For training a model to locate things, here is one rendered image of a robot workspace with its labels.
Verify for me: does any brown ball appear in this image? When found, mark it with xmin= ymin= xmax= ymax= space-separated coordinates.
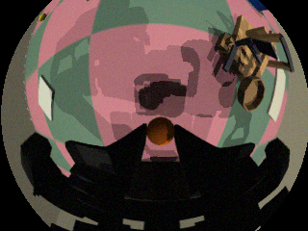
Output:
xmin=146 ymin=116 xmax=176 ymax=145

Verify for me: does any beige flat rectangular board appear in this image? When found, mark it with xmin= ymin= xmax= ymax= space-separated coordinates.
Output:
xmin=267 ymin=68 xmax=286 ymax=122

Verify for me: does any yellow ball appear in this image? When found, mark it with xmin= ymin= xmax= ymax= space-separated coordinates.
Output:
xmin=38 ymin=13 xmax=46 ymax=22

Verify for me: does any blue mug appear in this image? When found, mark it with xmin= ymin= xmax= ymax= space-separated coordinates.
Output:
xmin=246 ymin=0 xmax=269 ymax=12

